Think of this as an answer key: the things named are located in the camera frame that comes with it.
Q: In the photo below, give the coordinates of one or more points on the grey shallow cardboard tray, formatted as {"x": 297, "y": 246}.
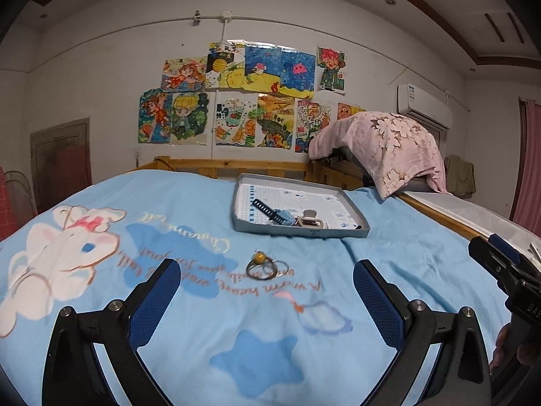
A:
{"x": 296, "y": 198}

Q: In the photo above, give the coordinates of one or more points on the red checked cloth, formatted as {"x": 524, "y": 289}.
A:
{"x": 7, "y": 207}

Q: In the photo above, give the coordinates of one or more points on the white wall air conditioner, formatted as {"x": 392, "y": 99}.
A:
{"x": 422, "y": 101}

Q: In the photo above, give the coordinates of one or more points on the ceiling air vent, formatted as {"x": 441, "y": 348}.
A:
{"x": 505, "y": 26}

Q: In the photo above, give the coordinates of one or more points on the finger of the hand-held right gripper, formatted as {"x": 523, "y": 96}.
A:
{"x": 490, "y": 264}
{"x": 505, "y": 250}

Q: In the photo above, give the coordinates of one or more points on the person's right hand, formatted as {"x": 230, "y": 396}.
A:
{"x": 503, "y": 346}

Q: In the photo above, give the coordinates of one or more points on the beige hair claw clip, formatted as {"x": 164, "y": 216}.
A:
{"x": 310, "y": 213}

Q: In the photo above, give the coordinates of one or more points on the wooden bed frame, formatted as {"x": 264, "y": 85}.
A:
{"x": 232, "y": 165}

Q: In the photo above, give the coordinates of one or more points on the light blue cartoon printed blanket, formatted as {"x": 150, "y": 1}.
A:
{"x": 211, "y": 325}

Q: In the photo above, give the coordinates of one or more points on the brown wooden door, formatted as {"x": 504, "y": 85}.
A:
{"x": 63, "y": 165}

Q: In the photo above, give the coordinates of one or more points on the pink floral cloth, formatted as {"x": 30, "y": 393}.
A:
{"x": 380, "y": 143}

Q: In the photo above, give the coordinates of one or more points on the group of colourful wall drawings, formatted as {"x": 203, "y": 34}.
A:
{"x": 270, "y": 80}

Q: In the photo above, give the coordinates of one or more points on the pink curtain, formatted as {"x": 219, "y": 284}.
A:
{"x": 528, "y": 169}

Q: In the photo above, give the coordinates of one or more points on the white junction box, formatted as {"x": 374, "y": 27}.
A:
{"x": 226, "y": 15}

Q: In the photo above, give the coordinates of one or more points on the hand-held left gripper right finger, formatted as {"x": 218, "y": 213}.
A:
{"x": 376, "y": 300}

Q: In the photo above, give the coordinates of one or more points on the olive green hanging clothes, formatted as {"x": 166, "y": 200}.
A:
{"x": 460, "y": 175}

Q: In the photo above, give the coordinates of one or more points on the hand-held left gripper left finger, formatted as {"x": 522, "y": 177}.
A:
{"x": 154, "y": 300}

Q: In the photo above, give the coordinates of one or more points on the pale grey mattress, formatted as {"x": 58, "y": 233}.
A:
{"x": 465, "y": 215}

